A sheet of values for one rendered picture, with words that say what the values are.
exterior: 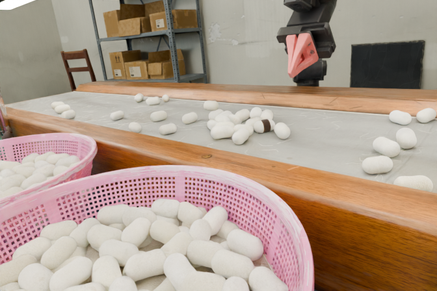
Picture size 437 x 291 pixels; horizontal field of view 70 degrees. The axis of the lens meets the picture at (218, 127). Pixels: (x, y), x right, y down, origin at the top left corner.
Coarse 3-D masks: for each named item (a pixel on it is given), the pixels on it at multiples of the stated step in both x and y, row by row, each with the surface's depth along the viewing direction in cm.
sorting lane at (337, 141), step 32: (64, 96) 113; (96, 96) 106; (128, 96) 99; (128, 128) 61; (192, 128) 57; (320, 128) 50; (352, 128) 48; (384, 128) 47; (416, 128) 45; (288, 160) 38; (320, 160) 38; (352, 160) 37; (416, 160) 35
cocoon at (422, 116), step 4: (428, 108) 47; (420, 112) 47; (424, 112) 46; (428, 112) 46; (432, 112) 47; (416, 116) 48; (420, 116) 47; (424, 116) 46; (428, 116) 46; (432, 116) 47; (420, 120) 47; (424, 120) 46; (428, 120) 46
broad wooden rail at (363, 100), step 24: (144, 96) 96; (168, 96) 89; (192, 96) 83; (216, 96) 78; (240, 96) 74; (264, 96) 70; (288, 96) 66; (312, 96) 63; (336, 96) 60; (360, 96) 57; (384, 96) 56; (408, 96) 54; (432, 96) 52
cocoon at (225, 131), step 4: (212, 128) 49; (216, 128) 48; (220, 128) 48; (224, 128) 48; (228, 128) 48; (232, 128) 49; (212, 132) 48; (216, 132) 48; (220, 132) 48; (224, 132) 48; (228, 132) 48; (232, 132) 48; (212, 136) 49; (216, 136) 48; (220, 136) 48; (224, 136) 48; (228, 136) 49
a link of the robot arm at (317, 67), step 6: (318, 60) 84; (312, 66) 84; (318, 66) 84; (300, 72) 85; (306, 72) 85; (312, 72) 84; (318, 72) 84; (300, 78) 86; (306, 78) 87; (312, 78) 87
